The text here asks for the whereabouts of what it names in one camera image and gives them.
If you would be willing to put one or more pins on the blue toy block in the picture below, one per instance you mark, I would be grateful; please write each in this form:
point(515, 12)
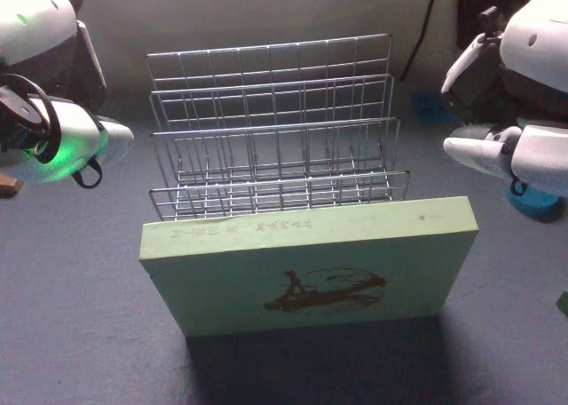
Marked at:
point(432, 107)

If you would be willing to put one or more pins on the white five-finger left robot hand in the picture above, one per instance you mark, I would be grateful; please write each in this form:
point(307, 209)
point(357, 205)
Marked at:
point(35, 23)

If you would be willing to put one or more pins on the grey table cloth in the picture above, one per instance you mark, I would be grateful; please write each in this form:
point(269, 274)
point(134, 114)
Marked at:
point(66, 312)

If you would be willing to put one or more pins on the small wooden block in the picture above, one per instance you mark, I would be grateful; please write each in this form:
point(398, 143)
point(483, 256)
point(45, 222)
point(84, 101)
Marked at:
point(9, 186)

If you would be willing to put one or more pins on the teal round toy block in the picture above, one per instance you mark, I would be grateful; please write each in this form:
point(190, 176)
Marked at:
point(537, 205)

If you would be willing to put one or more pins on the light green rectangular block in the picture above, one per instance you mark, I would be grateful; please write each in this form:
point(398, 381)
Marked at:
point(310, 245)

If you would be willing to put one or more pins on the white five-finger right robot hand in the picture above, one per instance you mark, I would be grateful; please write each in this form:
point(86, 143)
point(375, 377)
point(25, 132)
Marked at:
point(537, 27)

